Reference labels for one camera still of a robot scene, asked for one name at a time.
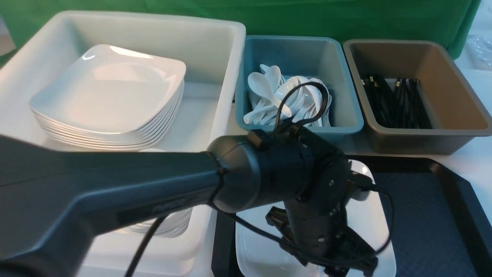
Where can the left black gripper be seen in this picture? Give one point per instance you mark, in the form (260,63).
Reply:
(315,226)

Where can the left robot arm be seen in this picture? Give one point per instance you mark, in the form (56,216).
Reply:
(290,187)

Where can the black serving tray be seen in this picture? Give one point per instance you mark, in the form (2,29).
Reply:
(441,229)

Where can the pile of white soup spoons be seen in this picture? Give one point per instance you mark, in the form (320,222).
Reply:
(268,88)

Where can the stack of small white bowls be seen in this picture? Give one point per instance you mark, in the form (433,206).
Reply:
(174,225)

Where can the pile of black chopsticks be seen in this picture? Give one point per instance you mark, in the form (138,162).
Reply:
(396,106)

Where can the teal plastic bin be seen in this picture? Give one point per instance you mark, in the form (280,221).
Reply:
(314,57)

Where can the brown plastic bin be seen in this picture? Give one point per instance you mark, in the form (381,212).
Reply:
(455,111)

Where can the large white plastic tub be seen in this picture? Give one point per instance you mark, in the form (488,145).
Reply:
(212,51)

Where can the green backdrop cloth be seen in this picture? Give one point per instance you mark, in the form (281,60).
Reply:
(445,22)

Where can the stack of white square plates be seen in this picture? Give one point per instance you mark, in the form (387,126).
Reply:
(112,98)

